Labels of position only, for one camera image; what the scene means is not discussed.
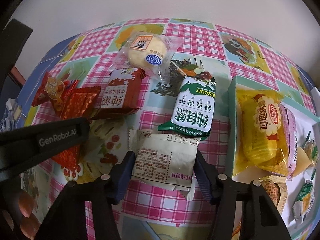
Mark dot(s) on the pink checkered picture tablecloth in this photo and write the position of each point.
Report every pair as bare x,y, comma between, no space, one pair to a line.
222,52

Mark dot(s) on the yellow bread bag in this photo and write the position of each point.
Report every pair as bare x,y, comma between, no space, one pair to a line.
263,138

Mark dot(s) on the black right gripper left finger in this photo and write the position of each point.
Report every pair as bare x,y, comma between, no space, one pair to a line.
66,218

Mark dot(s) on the round pastry in clear wrapper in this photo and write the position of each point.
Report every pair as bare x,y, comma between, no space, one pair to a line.
149,52

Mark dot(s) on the yellow snack packet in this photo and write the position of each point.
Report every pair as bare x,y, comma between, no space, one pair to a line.
276,188

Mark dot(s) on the small green yellow packet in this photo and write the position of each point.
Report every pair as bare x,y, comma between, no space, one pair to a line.
310,148

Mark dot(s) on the small red candy packet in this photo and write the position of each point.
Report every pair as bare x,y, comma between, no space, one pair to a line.
54,90

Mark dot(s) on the green white biscuit packet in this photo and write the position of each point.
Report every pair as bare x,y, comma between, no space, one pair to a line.
193,111

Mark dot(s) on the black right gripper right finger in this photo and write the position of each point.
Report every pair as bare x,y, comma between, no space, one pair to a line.
260,218

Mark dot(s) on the yellow jelly cup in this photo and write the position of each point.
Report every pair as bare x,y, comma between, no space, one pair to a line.
302,163

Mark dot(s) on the red patterned snack packet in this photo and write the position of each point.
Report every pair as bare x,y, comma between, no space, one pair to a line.
79,104

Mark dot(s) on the white tray with green rim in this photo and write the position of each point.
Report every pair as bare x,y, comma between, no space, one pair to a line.
235,134

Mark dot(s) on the pink snack packet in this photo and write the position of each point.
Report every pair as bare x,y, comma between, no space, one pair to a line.
289,126

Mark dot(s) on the cream snack packet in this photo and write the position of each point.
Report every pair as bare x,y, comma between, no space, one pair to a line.
164,160

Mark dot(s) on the red white biscuit packet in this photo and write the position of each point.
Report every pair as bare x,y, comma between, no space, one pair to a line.
120,97

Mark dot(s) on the white green snack packet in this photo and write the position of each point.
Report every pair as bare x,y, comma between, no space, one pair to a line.
303,202

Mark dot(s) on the left hand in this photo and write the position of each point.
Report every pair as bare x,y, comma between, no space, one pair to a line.
18,215

